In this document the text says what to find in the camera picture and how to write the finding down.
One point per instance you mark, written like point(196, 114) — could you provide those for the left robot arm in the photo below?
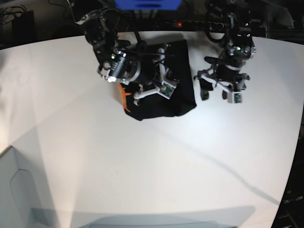
point(237, 47)

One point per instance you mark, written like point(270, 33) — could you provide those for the black power strip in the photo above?
point(190, 25)

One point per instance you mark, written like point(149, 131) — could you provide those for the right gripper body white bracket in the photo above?
point(153, 71)

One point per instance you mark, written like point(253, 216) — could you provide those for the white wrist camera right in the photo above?
point(166, 90)

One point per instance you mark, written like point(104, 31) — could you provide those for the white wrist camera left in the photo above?
point(235, 97)

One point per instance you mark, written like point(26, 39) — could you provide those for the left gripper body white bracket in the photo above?
point(236, 83)

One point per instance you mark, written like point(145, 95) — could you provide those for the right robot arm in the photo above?
point(122, 63)

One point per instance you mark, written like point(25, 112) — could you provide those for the blue plastic box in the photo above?
point(148, 4)

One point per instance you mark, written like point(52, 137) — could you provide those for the black T-shirt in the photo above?
point(154, 106)

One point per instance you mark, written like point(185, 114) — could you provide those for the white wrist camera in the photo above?
point(235, 97)
point(166, 90)

